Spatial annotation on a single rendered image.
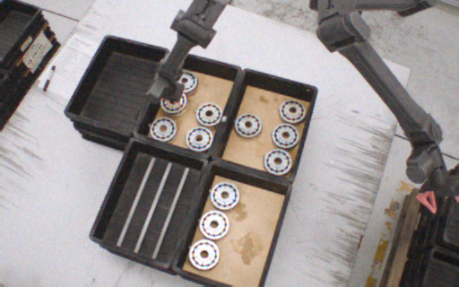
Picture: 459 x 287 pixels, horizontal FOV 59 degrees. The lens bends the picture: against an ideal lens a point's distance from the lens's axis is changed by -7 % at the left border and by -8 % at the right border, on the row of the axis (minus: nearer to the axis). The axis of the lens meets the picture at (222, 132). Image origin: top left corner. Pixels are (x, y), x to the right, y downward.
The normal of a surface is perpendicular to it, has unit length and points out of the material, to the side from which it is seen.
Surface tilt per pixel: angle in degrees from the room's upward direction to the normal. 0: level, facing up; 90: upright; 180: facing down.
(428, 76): 0
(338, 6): 55
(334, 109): 0
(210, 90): 0
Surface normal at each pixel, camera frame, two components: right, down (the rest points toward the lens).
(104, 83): -0.03, -0.44
